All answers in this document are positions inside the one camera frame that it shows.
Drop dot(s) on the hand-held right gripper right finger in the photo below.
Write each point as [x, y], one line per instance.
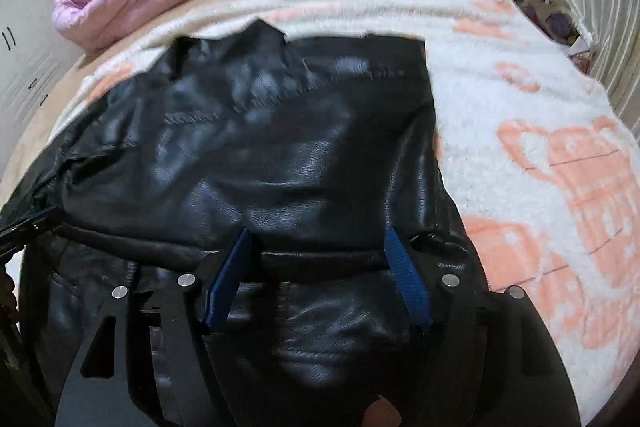
[407, 282]

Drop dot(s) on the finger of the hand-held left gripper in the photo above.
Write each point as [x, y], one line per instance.
[35, 221]

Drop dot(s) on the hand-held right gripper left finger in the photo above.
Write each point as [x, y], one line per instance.
[232, 279]

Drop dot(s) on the black leather jacket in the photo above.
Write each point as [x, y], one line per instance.
[275, 132]

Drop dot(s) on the person's right hand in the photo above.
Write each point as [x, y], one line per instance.
[382, 413]

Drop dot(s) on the white wardrobe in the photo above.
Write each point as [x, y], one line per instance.
[30, 32]

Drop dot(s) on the white orange printed blanket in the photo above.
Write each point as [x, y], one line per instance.
[525, 107]

